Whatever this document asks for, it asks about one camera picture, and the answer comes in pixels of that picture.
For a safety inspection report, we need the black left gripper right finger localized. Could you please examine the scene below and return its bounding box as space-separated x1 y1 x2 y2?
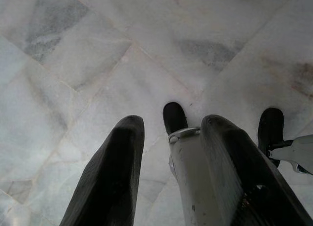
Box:
200 114 313 226

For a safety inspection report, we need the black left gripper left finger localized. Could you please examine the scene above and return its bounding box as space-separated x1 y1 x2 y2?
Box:
60 115 145 226

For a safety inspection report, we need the black robot right foot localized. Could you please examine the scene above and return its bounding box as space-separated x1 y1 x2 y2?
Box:
257 107 285 168

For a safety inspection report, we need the black robot foot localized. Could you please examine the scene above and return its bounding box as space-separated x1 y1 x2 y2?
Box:
162 102 188 136
257 107 285 168

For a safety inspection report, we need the silver robot right leg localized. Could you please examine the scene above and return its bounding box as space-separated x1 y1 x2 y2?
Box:
267 134 313 176

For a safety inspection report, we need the silver robot leg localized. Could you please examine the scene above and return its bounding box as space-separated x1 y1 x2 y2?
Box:
168 127 233 226
267 134 313 176

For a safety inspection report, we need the silver robot left leg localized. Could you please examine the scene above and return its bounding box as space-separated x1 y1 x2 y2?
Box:
168 127 233 226

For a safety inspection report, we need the black robot left foot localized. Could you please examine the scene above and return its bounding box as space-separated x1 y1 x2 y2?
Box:
162 102 188 136

